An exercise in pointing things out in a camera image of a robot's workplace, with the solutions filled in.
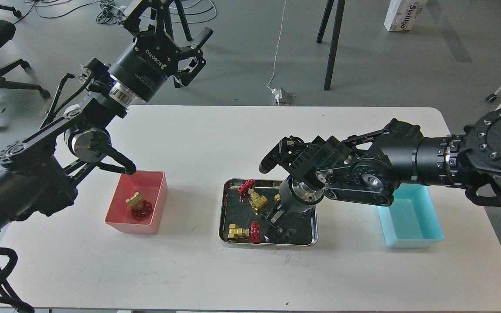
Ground white cable on floor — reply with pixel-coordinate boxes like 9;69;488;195
266;0;288;94

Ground floor power socket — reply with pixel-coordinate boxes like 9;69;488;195
271;88;294;106

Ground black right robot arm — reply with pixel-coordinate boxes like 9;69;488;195
259;108;501;226

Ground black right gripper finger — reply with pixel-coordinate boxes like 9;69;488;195
266;208;287;228

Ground brass valve red handle bottom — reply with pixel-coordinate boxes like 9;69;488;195
227;221;261;244

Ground black stand leg right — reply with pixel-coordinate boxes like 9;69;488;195
316;0;346;91

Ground black stand leg left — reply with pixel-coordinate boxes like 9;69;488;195
163;0;193;42

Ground black stand leg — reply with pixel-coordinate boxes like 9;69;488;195
316;0;346;91
163;0;193;42

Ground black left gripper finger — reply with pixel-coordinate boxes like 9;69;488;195
174;27;213;88
121;0;175;48

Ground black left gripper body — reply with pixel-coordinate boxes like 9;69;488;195
109;33;180;103

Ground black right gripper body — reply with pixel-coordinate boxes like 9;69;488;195
273;176;324;213

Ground pink plastic box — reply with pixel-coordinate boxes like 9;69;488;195
105;170;168;235

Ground white cardboard box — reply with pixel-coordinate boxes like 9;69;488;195
384;0;428;32

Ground black cables on floor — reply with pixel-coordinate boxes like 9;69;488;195
16;0;218;26

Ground shiny metal tray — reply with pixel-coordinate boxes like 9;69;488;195
219;179;318;247

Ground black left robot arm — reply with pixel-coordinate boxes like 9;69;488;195
0;0;213;313

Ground light blue plastic box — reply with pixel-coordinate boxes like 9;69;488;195
377;183;445;248

